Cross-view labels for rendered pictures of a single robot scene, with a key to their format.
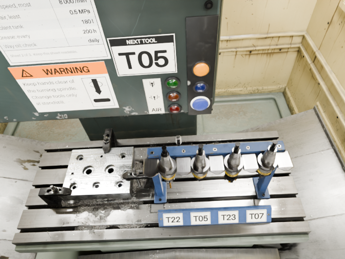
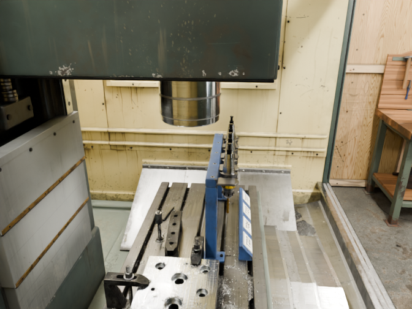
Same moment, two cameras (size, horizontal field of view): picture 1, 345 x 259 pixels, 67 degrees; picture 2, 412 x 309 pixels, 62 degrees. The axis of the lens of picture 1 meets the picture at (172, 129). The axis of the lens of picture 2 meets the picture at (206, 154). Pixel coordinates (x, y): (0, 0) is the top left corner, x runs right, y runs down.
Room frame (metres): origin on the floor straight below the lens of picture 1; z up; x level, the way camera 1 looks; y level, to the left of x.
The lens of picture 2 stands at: (0.49, 1.10, 1.72)
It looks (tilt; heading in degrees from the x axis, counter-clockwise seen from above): 22 degrees down; 272
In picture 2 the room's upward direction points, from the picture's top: straight up
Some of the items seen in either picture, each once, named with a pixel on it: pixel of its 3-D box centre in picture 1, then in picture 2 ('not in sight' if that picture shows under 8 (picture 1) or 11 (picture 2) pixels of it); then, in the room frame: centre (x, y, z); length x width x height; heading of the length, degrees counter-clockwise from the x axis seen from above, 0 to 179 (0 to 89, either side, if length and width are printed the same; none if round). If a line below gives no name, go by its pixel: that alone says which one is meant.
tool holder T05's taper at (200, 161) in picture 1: (200, 158); (229, 150); (0.44, -0.08, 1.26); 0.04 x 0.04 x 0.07
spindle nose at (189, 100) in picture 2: not in sight; (190, 96); (0.56, 0.22, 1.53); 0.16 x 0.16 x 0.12
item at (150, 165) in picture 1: (151, 168); (228, 181); (0.45, 0.09, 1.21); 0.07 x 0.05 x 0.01; 176
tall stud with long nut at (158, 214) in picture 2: (178, 144); (159, 225); (0.71, -0.02, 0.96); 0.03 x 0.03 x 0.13
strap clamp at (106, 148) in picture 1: (109, 143); (127, 286); (0.75, 0.31, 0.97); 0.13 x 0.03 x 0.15; 176
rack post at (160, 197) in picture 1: (156, 176); (211, 223); (0.50, 0.08, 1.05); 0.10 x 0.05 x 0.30; 176
